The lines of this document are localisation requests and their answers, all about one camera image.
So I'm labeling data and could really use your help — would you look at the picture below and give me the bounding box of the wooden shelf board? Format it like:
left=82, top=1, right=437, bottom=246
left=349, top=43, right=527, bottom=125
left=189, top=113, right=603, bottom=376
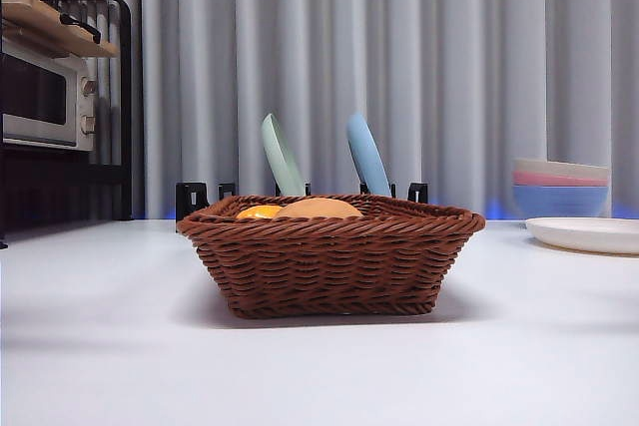
left=2, top=21, right=120, bottom=59

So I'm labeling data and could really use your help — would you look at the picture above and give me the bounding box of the light blue plate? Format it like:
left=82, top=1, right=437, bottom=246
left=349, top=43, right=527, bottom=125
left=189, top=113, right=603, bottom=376
left=346, top=112, right=393, bottom=197

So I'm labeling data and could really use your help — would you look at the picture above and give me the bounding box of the brown wicker basket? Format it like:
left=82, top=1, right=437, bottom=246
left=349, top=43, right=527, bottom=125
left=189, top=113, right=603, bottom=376
left=176, top=193, right=486, bottom=320

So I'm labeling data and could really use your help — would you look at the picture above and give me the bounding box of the pink bowl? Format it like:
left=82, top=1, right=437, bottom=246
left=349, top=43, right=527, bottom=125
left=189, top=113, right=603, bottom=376
left=512, top=169, right=610, bottom=188

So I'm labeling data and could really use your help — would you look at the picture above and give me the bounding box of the orange plastic corn cob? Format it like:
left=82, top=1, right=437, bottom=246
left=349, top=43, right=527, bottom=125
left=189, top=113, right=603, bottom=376
left=235, top=204, right=286, bottom=220

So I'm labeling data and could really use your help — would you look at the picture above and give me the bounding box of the grey curtain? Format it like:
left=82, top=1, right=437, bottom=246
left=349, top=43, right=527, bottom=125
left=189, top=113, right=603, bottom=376
left=0, top=0, right=639, bottom=221

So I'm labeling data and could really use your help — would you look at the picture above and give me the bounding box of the cream toaster oven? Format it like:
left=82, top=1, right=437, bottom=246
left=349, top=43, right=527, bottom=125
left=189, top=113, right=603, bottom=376
left=2, top=40, right=99, bottom=152

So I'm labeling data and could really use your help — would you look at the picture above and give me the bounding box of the black plate rack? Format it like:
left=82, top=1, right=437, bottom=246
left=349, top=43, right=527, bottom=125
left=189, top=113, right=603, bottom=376
left=175, top=181, right=429, bottom=221

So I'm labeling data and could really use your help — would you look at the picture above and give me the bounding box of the white plate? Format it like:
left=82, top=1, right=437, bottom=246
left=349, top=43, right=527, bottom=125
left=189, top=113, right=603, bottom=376
left=524, top=216, right=639, bottom=255

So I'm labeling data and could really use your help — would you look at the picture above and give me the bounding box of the black metal shelf frame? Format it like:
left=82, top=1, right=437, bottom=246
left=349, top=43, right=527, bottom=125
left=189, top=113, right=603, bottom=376
left=0, top=0, right=134, bottom=248

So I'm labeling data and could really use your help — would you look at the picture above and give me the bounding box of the tan potato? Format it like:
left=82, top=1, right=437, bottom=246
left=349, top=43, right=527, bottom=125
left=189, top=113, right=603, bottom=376
left=274, top=197, right=364, bottom=220

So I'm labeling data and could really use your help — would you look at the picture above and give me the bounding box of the blue bowl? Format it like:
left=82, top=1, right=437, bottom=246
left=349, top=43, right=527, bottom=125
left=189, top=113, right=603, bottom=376
left=512, top=184, right=610, bottom=220

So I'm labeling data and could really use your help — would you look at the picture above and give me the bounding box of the pale green plate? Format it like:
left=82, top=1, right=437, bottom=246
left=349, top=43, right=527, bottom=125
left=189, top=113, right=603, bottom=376
left=261, top=113, right=307, bottom=197

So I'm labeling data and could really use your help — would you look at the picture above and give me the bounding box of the beige bowl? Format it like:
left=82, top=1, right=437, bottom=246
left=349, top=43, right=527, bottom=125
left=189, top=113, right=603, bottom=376
left=512, top=157, right=610, bottom=181

